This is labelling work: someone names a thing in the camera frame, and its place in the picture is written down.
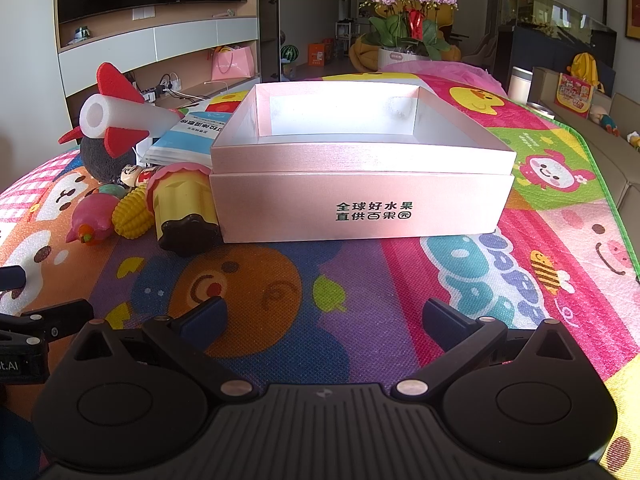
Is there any yellow toy corn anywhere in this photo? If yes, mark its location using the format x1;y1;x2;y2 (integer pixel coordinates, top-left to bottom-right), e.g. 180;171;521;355
112;184;154;240

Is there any black plush cat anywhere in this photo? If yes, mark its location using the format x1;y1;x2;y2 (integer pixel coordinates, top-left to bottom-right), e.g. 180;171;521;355
79;138;136;183

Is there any blue white cotton pack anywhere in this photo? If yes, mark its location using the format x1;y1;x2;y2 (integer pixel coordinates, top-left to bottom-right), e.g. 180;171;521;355
142;100;240;168

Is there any white red foam rocket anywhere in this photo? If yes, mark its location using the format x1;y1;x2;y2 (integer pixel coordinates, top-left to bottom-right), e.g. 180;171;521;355
58;62;184;158

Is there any colourful cartoon play mat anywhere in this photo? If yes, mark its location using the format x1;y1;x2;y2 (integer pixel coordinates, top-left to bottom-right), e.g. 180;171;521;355
0;71;640;474

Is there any pink toy bird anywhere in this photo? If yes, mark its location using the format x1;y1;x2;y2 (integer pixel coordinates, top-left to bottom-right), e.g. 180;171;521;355
66;193;119;246

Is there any pink cardboard box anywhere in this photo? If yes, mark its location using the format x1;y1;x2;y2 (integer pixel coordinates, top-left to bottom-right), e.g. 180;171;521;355
210;80;515;243

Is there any beige sofa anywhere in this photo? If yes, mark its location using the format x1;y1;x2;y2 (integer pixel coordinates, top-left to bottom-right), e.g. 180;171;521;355
529;67;639;254

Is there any pink tulle cloth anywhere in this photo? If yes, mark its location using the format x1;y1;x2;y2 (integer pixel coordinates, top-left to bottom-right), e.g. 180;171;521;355
380;61;506;96

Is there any pink gift bag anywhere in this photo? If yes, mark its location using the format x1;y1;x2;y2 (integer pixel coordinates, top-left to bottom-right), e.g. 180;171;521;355
210;46;255;81

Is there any white media cabinet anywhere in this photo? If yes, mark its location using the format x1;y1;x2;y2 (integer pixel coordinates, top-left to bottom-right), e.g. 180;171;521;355
58;1;259;122

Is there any watermelon ball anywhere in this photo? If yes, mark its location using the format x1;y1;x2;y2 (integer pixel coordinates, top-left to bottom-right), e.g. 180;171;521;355
280;44;299;64

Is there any orange bag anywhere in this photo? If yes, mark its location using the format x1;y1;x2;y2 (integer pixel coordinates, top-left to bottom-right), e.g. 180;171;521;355
307;42;326;67

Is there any fish tank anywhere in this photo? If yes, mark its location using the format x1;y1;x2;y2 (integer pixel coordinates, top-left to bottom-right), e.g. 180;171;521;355
509;0;617;66

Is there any pink orchid flower pot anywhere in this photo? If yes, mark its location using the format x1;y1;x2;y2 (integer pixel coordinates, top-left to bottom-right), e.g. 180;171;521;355
352;0;461;61

